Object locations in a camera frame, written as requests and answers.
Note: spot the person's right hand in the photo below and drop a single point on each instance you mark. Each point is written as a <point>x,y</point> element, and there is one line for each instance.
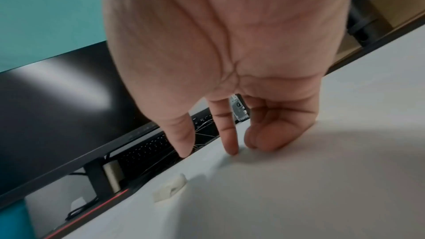
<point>216,36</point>

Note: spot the white eraser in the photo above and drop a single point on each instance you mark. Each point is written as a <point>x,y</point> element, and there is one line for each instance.
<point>169,188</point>

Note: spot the black desktop computer tower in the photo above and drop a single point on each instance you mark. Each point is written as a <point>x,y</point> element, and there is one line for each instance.
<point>239,109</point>

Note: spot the black keyboard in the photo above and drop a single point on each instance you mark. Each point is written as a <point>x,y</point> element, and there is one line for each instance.
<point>146,151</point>

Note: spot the black flat stand base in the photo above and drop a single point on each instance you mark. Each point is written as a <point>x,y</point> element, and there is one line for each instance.
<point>365,22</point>

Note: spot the beige cylinder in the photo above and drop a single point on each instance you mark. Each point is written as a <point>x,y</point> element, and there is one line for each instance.
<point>113,177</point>

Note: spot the brown cardboard box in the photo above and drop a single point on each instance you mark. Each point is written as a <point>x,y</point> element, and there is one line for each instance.
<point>395,4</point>

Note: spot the black computer monitor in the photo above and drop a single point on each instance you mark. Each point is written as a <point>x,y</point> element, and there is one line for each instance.
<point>49,114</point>

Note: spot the white power adapter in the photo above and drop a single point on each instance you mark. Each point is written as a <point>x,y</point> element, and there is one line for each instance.
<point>78,202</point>

